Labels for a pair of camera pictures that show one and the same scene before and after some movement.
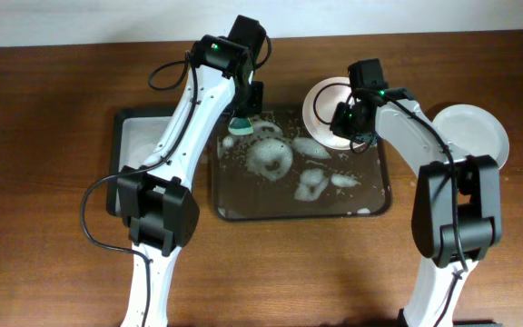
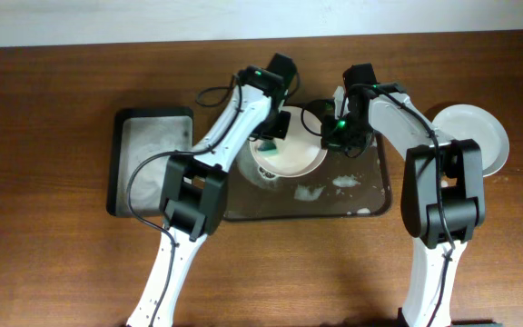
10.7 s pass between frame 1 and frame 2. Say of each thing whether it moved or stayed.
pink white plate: moved
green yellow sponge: moved
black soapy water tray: stayed
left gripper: moved
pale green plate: stayed
